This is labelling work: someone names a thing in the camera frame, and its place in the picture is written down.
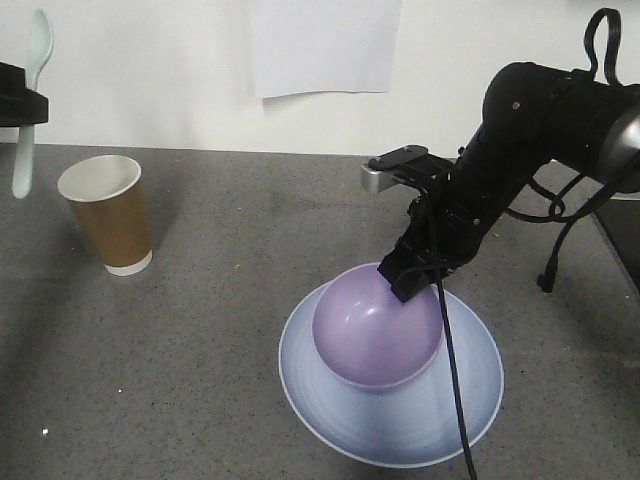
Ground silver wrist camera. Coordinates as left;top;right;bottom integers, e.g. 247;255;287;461
360;145;429;193

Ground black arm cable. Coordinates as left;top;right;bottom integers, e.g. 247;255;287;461
399;7;640;480

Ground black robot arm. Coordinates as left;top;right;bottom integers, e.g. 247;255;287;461
369;62;639;302

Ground mint green plastic spoon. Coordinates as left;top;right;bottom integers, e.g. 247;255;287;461
12;9;54;199

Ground brown paper cup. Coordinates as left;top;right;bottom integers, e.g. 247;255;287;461
57;155;153;277

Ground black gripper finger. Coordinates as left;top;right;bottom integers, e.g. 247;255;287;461
378;244;420;285
391;265;443;303
0;62;25;95
0;92;49;128

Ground white paper sheet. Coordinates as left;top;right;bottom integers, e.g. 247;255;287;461
248;0;402;99

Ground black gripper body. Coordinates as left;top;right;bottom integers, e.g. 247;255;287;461
394;154;520;273

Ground white round plate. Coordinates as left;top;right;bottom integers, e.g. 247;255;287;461
279;287;504;468

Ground lilac plastic bowl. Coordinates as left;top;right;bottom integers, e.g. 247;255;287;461
312;263;444;390

